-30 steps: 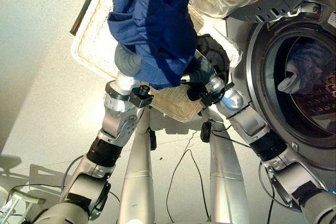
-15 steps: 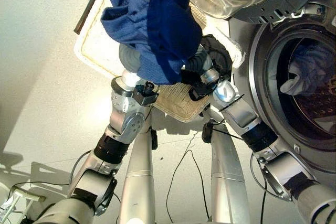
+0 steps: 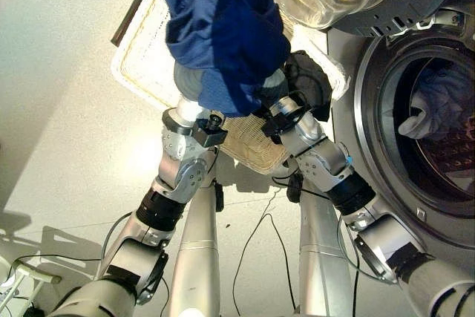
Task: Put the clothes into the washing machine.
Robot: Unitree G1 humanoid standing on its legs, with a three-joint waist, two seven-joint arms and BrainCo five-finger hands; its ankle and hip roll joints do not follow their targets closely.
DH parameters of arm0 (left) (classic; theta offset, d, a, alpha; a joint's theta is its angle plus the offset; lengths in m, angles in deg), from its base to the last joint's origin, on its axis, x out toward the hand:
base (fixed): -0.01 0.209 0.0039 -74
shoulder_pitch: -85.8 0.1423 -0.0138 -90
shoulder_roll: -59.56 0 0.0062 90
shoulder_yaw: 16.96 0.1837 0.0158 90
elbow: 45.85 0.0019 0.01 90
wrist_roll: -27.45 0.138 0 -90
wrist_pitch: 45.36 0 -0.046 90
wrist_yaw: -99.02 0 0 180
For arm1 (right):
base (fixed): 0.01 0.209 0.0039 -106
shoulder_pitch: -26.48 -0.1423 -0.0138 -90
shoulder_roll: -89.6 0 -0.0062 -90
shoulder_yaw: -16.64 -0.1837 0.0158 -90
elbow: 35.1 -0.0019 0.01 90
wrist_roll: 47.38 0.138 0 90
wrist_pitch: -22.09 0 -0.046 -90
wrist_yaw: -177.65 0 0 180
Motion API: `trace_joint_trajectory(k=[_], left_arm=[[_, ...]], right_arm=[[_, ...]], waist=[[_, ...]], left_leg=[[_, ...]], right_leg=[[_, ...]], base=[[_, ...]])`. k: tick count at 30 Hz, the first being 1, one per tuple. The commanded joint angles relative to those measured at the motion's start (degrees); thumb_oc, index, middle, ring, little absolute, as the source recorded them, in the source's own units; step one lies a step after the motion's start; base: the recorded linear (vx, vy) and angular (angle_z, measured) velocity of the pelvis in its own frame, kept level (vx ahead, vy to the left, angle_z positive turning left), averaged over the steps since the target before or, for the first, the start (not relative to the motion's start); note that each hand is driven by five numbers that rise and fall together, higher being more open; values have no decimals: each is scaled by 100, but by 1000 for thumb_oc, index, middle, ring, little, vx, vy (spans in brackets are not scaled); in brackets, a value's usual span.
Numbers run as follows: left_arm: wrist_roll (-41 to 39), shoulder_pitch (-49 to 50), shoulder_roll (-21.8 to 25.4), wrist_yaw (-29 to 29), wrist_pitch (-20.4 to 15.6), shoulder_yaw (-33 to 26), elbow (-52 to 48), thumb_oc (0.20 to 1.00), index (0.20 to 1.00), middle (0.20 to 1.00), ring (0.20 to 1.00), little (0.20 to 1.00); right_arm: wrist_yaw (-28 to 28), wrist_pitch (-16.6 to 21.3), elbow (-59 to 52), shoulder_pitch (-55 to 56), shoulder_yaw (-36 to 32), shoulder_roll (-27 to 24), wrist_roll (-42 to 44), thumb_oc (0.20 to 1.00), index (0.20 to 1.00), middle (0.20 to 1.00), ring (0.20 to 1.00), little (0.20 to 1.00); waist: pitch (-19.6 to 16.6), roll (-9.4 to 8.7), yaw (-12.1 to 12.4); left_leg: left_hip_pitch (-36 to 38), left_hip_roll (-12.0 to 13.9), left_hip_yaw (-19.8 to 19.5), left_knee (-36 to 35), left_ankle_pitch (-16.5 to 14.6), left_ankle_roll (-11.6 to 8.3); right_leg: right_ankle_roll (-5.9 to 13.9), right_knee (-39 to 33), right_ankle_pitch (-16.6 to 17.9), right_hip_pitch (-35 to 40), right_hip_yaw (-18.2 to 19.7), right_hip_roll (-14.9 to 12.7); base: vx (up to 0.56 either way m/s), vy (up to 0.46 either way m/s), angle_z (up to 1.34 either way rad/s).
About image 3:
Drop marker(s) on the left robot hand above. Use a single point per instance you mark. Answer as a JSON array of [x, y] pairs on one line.
[[188, 85]]

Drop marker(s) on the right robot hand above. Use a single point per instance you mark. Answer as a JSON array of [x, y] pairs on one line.
[[274, 88]]

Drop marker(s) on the dark blue garment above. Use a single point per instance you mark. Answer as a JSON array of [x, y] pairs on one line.
[[230, 27]]

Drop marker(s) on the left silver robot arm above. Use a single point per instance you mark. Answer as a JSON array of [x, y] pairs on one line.
[[185, 176]]

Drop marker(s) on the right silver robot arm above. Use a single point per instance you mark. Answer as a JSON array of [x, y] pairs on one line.
[[319, 161]]

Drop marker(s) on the silver front-load washing machine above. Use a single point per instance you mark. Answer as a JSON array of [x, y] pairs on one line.
[[367, 146]]

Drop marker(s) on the black garment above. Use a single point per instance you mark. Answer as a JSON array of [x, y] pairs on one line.
[[311, 75]]

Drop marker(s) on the white wicker laundry basket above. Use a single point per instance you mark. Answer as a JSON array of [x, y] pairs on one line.
[[148, 57]]

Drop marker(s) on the dark brown bar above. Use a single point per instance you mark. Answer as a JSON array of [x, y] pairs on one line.
[[127, 20]]

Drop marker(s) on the left silver robot leg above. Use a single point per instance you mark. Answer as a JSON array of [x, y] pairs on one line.
[[196, 239]]

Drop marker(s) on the silver robot leg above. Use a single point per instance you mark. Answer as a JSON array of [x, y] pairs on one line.
[[196, 239], [319, 250]]

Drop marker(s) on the grey-blue garment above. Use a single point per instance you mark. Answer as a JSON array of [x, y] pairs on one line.
[[434, 109]]

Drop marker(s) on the right silver robot leg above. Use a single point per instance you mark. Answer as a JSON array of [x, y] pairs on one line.
[[319, 250]]

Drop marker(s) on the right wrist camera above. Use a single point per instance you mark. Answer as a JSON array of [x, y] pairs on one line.
[[272, 127]]

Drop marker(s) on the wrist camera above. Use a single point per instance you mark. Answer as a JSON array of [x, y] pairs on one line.
[[272, 127], [209, 135]]

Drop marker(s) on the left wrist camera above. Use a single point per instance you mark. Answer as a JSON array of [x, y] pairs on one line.
[[209, 135]]

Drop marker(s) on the white plastic frame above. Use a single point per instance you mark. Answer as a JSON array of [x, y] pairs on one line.
[[37, 275]]

